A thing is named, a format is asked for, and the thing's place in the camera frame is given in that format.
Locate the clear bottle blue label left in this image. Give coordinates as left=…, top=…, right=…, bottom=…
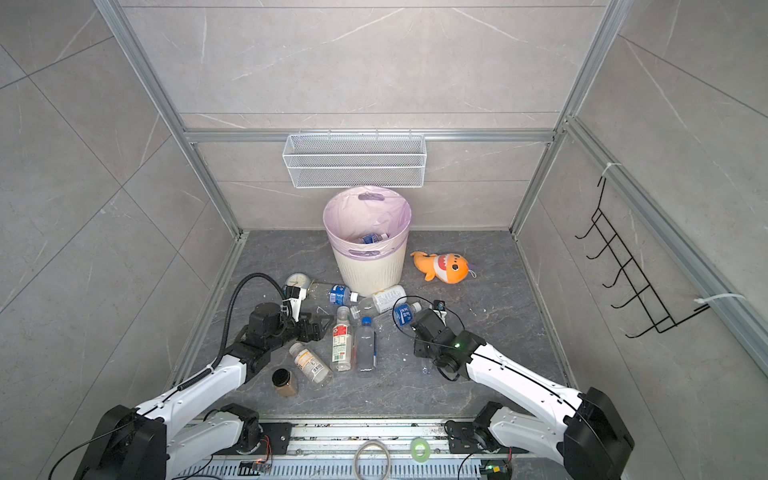
left=307, top=283, right=360, bottom=306

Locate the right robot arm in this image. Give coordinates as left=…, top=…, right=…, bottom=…
left=389, top=297, right=635, bottom=479

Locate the green tape roll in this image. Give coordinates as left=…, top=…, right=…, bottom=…
left=410, top=437, right=431, bottom=464

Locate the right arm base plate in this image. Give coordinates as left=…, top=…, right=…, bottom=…
left=443, top=420, right=509, bottom=454

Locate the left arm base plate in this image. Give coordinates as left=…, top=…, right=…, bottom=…
left=233, top=422, right=293, bottom=456

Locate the clear bottle blue label middle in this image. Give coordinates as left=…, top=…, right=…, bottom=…
left=392, top=302, right=422, bottom=327

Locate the white ribbed trash bin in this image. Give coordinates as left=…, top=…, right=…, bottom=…
left=322, top=186, right=413, bottom=298

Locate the black wall hook rack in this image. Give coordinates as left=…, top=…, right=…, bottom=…
left=575, top=177, right=711, bottom=339

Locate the clear bottle blue label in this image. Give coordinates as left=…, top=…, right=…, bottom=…
left=392, top=302, right=422, bottom=327
left=307, top=283, right=360, bottom=306

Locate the orange shark plush toy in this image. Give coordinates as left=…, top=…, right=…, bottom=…
left=410, top=251, right=476, bottom=285

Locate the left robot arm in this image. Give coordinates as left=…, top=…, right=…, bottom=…
left=74, top=277, right=327, bottom=479

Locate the white label wide bottle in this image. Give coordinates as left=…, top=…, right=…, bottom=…
left=350, top=285, right=406, bottom=320

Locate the orange label pill bottle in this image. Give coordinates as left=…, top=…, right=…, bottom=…
left=289, top=342, right=331, bottom=384

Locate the pink bin liner bag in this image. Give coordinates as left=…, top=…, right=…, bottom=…
left=322, top=185, right=412, bottom=261

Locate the blue cap artesian bottle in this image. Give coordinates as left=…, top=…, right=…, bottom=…
left=354, top=317, right=377, bottom=373

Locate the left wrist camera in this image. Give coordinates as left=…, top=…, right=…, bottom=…
left=282, top=285, right=306, bottom=323

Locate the brown jar black lid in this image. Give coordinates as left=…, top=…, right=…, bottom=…
left=271, top=368, right=298, bottom=397

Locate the small blue label bottle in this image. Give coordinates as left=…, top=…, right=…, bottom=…
left=360, top=233, right=389, bottom=244

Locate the grey cable ring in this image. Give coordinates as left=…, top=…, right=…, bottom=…
left=352, top=439, right=392, bottom=480

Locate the red label clear bottle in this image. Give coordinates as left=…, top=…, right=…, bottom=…
left=332, top=306, right=354, bottom=372

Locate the white wire mesh basket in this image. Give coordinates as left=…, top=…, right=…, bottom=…
left=282, top=133, right=428, bottom=189

